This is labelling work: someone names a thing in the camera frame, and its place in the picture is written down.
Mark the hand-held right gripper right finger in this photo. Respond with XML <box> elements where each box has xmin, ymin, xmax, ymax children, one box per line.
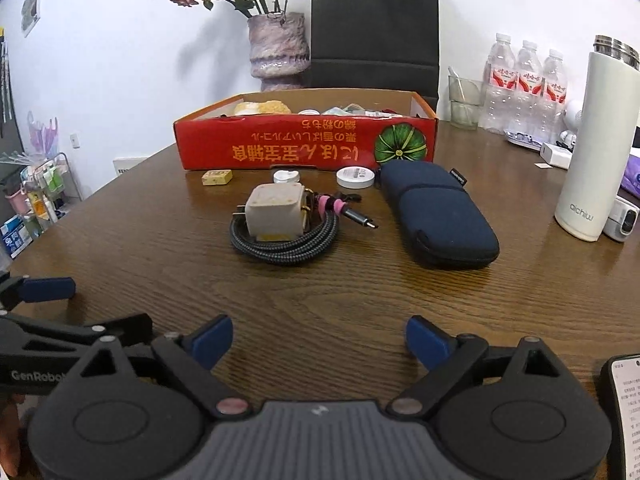
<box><xmin>385</xmin><ymin>315</ymin><xmax>576</xmax><ymax>418</ymax></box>

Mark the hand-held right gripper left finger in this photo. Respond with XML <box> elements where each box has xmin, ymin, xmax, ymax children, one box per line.
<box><xmin>65</xmin><ymin>314</ymin><xmax>253</xmax><ymax>420</ymax></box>

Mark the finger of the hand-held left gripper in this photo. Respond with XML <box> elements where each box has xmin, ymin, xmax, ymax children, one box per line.
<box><xmin>0</xmin><ymin>275</ymin><xmax>77</xmax><ymax>311</ymax></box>
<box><xmin>0</xmin><ymin>312</ymin><xmax>154</xmax><ymax>348</ymax></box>

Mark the red cardboard box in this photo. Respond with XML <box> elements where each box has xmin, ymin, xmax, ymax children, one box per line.
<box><xmin>173</xmin><ymin>89</ymin><xmax>440</xmax><ymax>172</ymax></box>

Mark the wooden desktop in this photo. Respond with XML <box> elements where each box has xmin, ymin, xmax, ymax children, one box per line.
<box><xmin>0</xmin><ymin>122</ymin><xmax>640</xmax><ymax>480</ymax></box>

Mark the person's left hand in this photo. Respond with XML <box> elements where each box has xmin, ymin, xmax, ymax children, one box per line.
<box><xmin>0</xmin><ymin>394</ymin><xmax>26</xmax><ymax>462</ymax></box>

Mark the navy zip case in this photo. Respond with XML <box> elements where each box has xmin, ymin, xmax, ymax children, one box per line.
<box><xmin>377</xmin><ymin>160</ymin><xmax>501</xmax><ymax>270</ymax></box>

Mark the white charger plug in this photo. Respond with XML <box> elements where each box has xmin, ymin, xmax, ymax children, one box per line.
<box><xmin>235</xmin><ymin>183</ymin><xmax>307</xmax><ymax>241</ymax></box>

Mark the iridescent plastic wrap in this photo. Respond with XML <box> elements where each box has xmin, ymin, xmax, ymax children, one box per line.
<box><xmin>27</xmin><ymin>110</ymin><xmax>60</xmax><ymax>158</ymax></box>

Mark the large white round tin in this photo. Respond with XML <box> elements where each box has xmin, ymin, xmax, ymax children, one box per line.
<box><xmin>336</xmin><ymin>165</ymin><xmax>376</xmax><ymax>190</ymax></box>

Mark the black smartphone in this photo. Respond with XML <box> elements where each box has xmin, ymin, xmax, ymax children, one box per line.
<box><xmin>597</xmin><ymin>355</ymin><xmax>640</xmax><ymax>480</ymax></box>

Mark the blue and white tray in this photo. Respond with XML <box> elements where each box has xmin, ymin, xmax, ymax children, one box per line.
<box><xmin>504</xmin><ymin>130</ymin><xmax>543</xmax><ymax>148</ymax></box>

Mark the white power adapter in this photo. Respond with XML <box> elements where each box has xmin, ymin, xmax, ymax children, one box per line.
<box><xmin>540</xmin><ymin>142</ymin><xmax>573</xmax><ymax>171</ymax></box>

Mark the clear glass cup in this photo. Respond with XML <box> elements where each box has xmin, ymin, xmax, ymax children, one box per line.
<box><xmin>447</xmin><ymin>66</ymin><xmax>485</xmax><ymax>132</ymax></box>

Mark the white thermos bottle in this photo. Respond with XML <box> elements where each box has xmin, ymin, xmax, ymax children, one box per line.
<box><xmin>554</xmin><ymin>35</ymin><xmax>640</xmax><ymax>242</ymax></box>

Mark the clear water bottle red label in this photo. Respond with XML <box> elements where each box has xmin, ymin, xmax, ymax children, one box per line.
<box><xmin>515</xmin><ymin>40</ymin><xmax>545</xmax><ymax>136</ymax></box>
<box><xmin>481</xmin><ymin>32</ymin><xmax>518</xmax><ymax>135</ymax></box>
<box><xmin>541</xmin><ymin>49</ymin><xmax>570</xmax><ymax>143</ymax></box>

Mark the purple tissue packet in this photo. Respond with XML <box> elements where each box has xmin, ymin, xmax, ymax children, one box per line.
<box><xmin>620</xmin><ymin>147</ymin><xmax>640</xmax><ymax>196</ymax></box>

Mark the white round speaker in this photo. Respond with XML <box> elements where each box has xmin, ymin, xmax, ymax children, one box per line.
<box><xmin>557</xmin><ymin>100</ymin><xmax>585</xmax><ymax>150</ymax></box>

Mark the purple textured vase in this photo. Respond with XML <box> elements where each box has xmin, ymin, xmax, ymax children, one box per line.
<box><xmin>247</xmin><ymin>11</ymin><xmax>311</xmax><ymax>93</ymax></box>

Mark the black paper bag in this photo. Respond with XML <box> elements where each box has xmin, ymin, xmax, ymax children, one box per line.
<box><xmin>302</xmin><ymin>0</ymin><xmax>441</xmax><ymax>111</ymax></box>

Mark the wire storage rack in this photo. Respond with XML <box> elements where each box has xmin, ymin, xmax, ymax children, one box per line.
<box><xmin>0</xmin><ymin>152</ymin><xmax>83</xmax><ymax>261</ymax></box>

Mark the white charger with braided cable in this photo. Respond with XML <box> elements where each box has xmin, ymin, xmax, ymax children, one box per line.
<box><xmin>229</xmin><ymin>190</ymin><xmax>380</xmax><ymax>266</ymax></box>

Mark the white wall plate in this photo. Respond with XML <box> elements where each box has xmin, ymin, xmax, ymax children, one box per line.
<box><xmin>112</xmin><ymin>156</ymin><xmax>148</xmax><ymax>177</ymax></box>

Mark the small white camera device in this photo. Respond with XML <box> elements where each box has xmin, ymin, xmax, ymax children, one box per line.
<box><xmin>602</xmin><ymin>195</ymin><xmax>640</xmax><ymax>243</ymax></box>

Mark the wall photo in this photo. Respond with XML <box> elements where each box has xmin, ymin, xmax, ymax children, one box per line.
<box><xmin>20</xmin><ymin>0</ymin><xmax>42</xmax><ymax>38</ymax></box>

